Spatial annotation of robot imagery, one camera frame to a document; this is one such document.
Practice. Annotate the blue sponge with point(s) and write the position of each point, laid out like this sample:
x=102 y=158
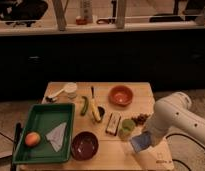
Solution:
x=141 y=142

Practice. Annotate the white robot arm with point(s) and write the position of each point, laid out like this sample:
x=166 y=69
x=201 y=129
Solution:
x=174 y=110

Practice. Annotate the orange bowl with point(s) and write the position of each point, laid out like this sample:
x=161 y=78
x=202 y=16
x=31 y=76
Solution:
x=120 y=95

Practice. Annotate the purple bowl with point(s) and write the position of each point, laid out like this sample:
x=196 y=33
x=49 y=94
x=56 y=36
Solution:
x=84 y=146

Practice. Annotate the yellow banana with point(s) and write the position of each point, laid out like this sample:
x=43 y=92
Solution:
x=95 y=110

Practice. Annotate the small black dish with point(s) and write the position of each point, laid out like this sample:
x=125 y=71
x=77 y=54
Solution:
x=101 y=111

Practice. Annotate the white cup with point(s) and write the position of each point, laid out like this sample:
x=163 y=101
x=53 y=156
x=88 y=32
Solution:
x=71 y=89

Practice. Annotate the green cucumber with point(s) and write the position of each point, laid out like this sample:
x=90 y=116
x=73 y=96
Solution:
x=85 y=106

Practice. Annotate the black and white eraser block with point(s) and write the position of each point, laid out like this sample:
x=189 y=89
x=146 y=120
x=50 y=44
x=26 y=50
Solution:
x=113 y=124

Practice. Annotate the green cup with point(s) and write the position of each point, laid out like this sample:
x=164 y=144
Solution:
x=127 y=127

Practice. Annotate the pile of brown nuts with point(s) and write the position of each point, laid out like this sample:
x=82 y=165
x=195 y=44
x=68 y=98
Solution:
x=140 y=119

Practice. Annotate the white folded cloth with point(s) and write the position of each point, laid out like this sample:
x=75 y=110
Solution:
x=56 y=136

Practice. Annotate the red object on shelf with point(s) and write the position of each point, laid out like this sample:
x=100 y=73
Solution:
x=80 y=21

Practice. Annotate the green plastic tray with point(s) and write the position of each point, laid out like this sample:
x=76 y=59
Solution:
x=43 y=118

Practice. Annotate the orange peach fruit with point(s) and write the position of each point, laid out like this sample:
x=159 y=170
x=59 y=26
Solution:
x=32 y=139

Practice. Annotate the black office chair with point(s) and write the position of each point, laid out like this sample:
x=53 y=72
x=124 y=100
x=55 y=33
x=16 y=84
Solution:
x=26 y=12

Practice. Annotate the black handled knife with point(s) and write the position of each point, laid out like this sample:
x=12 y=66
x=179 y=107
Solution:
x=92 y=92

